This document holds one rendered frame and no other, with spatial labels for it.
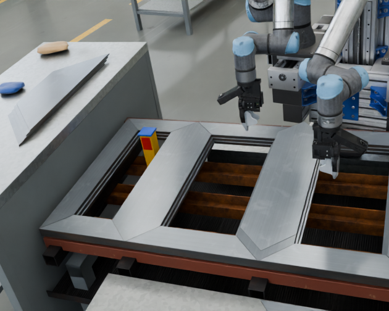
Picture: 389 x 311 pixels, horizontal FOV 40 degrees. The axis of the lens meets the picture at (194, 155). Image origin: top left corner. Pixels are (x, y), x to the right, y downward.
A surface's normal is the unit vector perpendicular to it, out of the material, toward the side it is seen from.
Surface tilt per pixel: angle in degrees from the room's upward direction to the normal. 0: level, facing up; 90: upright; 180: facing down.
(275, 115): 0
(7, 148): 0
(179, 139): 0
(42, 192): 90
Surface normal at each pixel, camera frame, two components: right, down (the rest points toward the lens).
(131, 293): -0.15, -0.82
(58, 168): 0.93, 0.07
